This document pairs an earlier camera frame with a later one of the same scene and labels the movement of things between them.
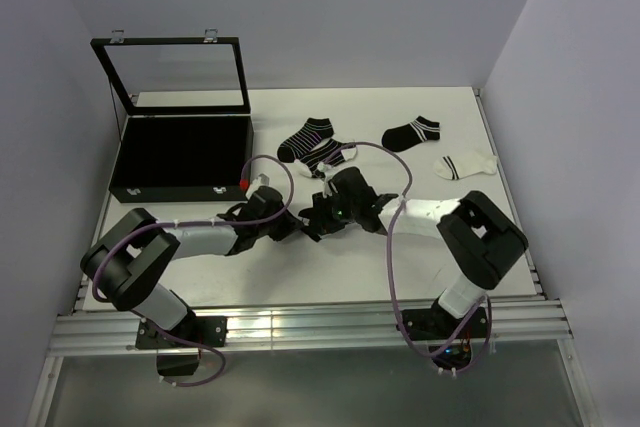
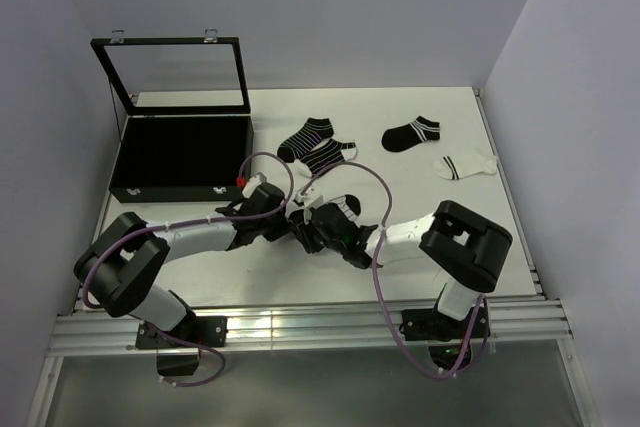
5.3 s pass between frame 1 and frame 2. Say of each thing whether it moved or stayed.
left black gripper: stayed
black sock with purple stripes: stayed
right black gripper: moved
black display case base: stayed
